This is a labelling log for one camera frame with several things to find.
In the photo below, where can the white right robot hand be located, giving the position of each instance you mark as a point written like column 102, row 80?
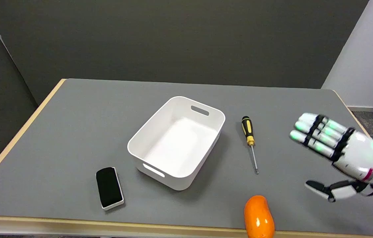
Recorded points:
column 358, row 155

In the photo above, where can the orange mango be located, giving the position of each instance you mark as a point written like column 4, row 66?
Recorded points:
column 259, row 216

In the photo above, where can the black yellow screwdriver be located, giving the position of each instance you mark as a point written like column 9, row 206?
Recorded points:
column 249, row 135

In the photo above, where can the white plastic bin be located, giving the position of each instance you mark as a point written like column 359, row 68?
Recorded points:
column 177, row 142

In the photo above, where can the black whiteboard eraser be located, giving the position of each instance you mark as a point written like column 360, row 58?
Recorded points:
column 109, row 187

